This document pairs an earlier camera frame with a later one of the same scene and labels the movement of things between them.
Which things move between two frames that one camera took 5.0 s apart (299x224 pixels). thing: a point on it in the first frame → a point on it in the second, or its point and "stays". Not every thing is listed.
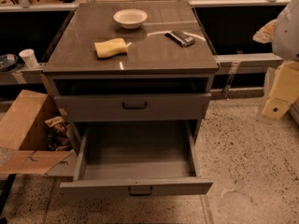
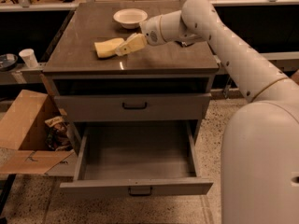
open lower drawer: [135, 158] stays
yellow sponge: [110, 48] stays
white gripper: [287, 35] → [150, 30]
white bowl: [131, 18] stays
